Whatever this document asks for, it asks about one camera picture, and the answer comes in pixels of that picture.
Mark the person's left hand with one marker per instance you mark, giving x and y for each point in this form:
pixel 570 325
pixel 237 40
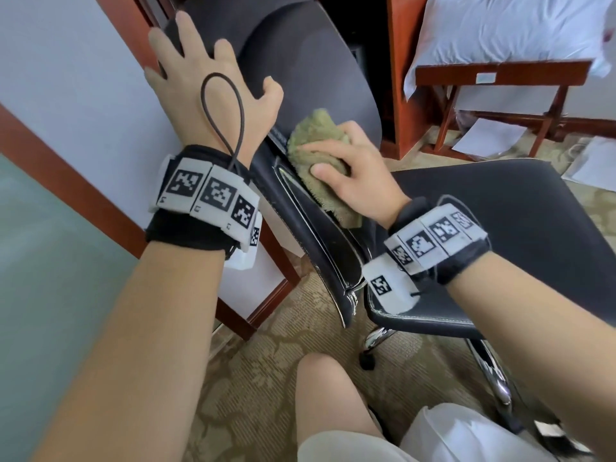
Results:
pixel 217 106

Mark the person's right hand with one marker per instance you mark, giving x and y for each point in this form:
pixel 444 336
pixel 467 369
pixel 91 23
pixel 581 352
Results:
pixel 366 183

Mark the green cleaning cloth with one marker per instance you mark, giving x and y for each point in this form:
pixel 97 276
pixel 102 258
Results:
pixel 313 128

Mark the black leather chair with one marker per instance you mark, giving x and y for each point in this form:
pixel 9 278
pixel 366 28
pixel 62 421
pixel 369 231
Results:
pixel 539 226

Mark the person's right forearm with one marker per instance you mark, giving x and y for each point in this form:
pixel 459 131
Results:
pixel 539 332

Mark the person's left forearm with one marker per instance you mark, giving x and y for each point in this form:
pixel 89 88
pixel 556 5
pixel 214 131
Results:
pixel 135 361

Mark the person's right leg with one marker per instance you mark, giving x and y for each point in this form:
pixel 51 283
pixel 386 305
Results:
pixel 332 399

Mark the white marker right wristband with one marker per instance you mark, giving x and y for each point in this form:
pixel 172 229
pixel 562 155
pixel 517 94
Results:
pixel 438 237

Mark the white marker wristband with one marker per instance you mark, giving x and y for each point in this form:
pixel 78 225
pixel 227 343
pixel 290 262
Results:
pixel 207 202
pixel 438 237

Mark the white marker left wristband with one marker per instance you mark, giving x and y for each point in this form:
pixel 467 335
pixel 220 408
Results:
pixel 207 202

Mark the white paper sheet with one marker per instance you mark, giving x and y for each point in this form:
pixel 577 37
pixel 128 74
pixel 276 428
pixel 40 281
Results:
pixel 595 163
pixel 489 137

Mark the wooden luggage rack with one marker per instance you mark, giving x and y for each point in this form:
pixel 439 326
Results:
pixel 510 74

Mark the white pillow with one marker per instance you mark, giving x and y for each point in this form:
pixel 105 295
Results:
pixel 510 29

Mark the white shorts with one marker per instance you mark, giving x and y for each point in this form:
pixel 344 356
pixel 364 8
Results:
pixel 452 438

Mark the frosted glass panel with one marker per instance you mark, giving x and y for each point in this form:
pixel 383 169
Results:
pixel 48 332

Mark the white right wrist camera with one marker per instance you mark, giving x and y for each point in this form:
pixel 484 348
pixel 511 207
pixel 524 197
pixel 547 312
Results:
pixel 390 284

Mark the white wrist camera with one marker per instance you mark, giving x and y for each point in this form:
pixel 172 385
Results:
pixel 390 284
pixel 245 257

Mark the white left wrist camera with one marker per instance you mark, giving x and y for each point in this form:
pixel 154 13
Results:
pixel 245 257

